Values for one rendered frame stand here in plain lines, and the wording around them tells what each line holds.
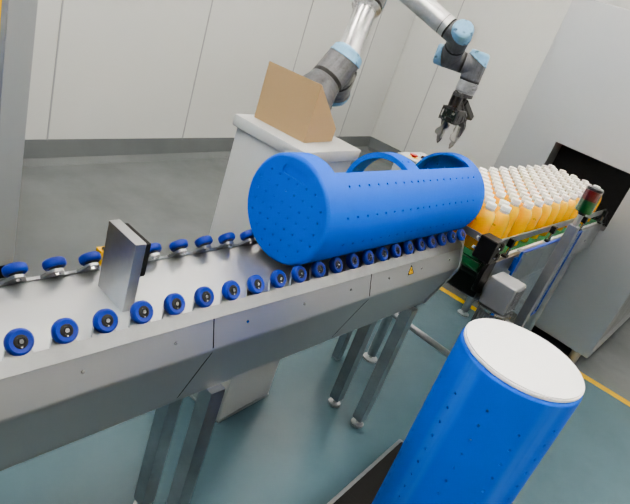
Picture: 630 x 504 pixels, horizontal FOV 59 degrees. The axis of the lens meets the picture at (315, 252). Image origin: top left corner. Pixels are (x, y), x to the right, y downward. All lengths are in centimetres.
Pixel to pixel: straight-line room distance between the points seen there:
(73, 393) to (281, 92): 116
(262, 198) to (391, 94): 565
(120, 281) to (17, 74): 147
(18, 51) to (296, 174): 140
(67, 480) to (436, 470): 121
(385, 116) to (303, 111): 526
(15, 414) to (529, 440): 98
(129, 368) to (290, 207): 55
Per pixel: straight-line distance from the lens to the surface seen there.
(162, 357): 119
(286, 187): 140
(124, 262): 114
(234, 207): 197
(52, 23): 399
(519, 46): 649
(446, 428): 133
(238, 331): 131
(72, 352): 108
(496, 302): 222
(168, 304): 115
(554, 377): 133
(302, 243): 138
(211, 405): 152
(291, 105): 185
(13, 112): 254
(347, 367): 246
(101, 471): 211
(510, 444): 130
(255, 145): 188
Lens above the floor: 161
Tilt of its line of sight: 25 degrees down
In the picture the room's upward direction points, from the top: 20 degrees clockwise
